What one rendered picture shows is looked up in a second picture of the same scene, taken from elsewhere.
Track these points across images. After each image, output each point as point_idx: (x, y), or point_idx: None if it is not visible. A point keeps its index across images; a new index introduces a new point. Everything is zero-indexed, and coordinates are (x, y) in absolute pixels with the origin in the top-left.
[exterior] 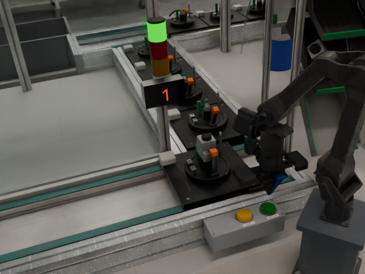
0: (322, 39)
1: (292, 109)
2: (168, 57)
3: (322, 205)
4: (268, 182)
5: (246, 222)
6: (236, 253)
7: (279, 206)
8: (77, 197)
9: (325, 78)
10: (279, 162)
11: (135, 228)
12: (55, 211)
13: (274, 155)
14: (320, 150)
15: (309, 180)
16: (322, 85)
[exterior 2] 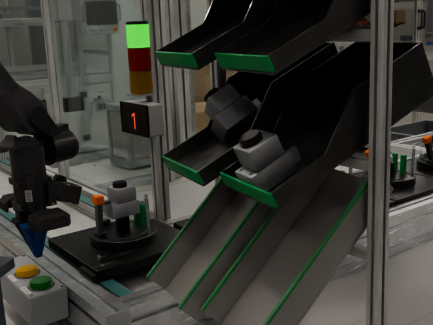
0: (160, 62)
1: (17, 117)
2: (140, 71)
3: None
4: (13, 220)
5: (14, 275)
6: (15, 320)
7: (75, 311)
8: (87, 211)
9: (209, 153)
10: (17, 197)
11: (14, 229)
12: (64, 209)
13: (11, 180)
14: (176, 287)
15: (118, 307)
16: (191, 160)
